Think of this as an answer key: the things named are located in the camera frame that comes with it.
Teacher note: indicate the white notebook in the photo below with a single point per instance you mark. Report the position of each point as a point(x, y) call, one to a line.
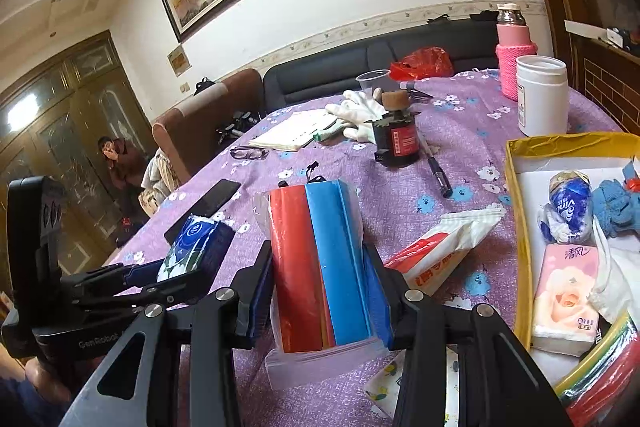
point(296, 131)

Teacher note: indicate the rainbow striped cloth pack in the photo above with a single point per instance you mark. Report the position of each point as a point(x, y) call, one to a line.
point(591, 389)

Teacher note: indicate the brown armchair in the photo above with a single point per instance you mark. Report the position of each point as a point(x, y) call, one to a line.
point(188, 132)

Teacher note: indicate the blue cloth red bag bundle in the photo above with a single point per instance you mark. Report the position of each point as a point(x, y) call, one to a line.
point(631, 178)

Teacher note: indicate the wooden cabinet doors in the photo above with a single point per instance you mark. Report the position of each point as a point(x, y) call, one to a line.
point(51, 121)

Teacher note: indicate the purple floral tablecloth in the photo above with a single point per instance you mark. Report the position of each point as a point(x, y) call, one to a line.
point(467, 122)

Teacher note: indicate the blue white tissue roll pack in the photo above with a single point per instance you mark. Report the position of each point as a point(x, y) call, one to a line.
point(567, 217)

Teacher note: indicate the black pen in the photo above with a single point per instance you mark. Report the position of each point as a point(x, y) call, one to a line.
point(444, 185)

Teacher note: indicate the black smartphone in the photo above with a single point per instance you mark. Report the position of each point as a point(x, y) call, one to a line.
point(206, 206)

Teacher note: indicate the black leather sofa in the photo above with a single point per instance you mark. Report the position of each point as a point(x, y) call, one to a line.
point(469, 43)

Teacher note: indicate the white plastic bag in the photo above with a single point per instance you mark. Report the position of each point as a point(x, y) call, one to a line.
point(616, 289)

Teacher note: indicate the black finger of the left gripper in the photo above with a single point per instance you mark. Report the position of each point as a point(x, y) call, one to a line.
point(120, 282)

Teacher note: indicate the seated person in brown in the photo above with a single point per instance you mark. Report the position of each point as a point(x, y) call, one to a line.
point(126, 167)

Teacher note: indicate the black pliers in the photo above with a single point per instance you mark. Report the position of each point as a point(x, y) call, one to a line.
point(415, 94)

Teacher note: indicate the blue rose tissue pack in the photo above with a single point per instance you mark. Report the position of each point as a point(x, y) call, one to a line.
point(199, 248)

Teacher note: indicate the black eyeglasses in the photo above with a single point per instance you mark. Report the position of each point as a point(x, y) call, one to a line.
point(249, 153)

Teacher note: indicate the red plastic bag on sofa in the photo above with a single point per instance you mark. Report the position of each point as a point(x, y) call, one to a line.
point(423, 63)

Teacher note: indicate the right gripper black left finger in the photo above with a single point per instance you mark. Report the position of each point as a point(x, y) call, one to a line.
point(230, 318)

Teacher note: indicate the black ink bottle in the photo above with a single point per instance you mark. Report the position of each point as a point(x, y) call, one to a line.
point(397, 143)

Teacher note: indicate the red blue cloth pack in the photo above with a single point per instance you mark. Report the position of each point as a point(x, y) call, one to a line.
point(322, 307)

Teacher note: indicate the pink rose tissue pack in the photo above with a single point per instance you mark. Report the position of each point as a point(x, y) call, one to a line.
point(564, 322)

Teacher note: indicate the pink sleeved thermos bottle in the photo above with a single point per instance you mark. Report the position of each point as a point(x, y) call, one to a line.
point(514, 41)

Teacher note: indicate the red white wet wipes pack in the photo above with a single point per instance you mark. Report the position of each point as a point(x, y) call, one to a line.
point(427, 263)

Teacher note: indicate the clear plastic cup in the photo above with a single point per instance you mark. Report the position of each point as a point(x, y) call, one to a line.
point(375, 82)

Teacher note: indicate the white plastic jar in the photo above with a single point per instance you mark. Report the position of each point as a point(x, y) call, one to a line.
point(542, 95)

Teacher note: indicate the yellow cardboard box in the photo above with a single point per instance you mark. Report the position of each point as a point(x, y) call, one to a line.
point(530, 164)

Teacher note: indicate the lemon print wipes pack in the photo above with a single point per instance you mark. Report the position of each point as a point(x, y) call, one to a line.
point(383, 389)

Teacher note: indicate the blue towel ball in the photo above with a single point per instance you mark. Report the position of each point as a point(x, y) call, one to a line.
point(616, 208)

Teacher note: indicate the white gloves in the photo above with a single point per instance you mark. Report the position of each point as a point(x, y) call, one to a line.
point(357, 113)

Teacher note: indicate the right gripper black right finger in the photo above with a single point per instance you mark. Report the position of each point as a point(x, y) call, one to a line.
point(406, 319)

